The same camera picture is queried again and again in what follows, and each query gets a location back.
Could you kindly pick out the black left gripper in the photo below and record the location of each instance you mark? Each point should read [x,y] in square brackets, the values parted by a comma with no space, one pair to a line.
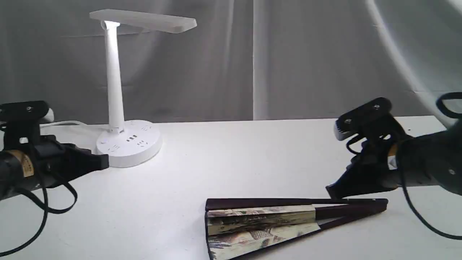
[58,165]

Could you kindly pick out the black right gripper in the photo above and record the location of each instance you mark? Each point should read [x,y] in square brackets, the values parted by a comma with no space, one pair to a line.
[372,174]

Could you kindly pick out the painted paper folding fan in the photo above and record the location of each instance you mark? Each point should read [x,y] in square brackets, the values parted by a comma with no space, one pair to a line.
[238,227]

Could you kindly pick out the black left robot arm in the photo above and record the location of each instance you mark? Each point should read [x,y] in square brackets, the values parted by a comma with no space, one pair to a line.
[19,170]

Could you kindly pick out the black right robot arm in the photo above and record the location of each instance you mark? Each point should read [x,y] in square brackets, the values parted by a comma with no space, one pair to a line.
[403,161]

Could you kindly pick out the white desk lamp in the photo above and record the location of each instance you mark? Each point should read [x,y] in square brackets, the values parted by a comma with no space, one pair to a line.
[133,142]

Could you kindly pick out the grey backdrop curtain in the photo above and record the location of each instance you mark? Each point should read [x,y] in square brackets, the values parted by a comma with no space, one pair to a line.
[245,60]

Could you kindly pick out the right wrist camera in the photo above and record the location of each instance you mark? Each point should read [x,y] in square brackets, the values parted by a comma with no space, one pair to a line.
[372,121]

